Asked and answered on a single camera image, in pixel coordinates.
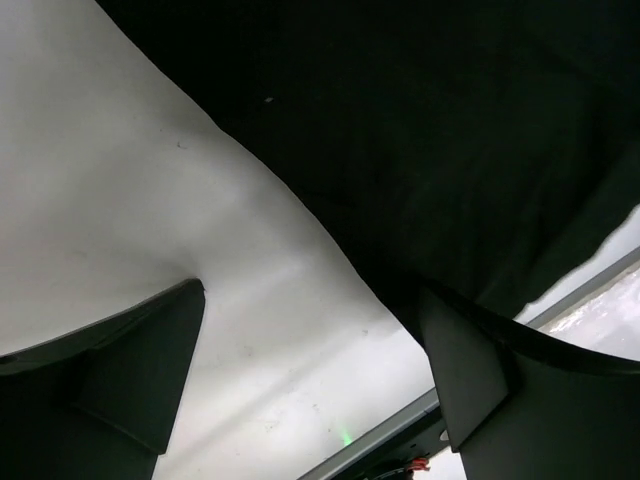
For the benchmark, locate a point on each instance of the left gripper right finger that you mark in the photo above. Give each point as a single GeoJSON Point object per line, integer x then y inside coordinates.
{"type": "Point", "coordinates": [519, 404]}

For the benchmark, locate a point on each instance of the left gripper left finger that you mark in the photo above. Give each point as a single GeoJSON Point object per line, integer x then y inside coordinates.
{"type": "Point", "coordinates": [101, 402]}

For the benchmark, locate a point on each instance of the black trousers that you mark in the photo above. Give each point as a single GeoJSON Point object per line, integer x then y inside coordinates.
{"type": "Point", "coordinates": [489, 146]}

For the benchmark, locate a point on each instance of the aluminium rail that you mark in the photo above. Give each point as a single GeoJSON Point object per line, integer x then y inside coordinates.
{"type": "Point", "coordinates": [426, 404]}

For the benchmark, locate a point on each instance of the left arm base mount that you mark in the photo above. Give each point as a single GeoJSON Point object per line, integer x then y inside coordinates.
{"type": "Point", "coordinates": [400, 456]}

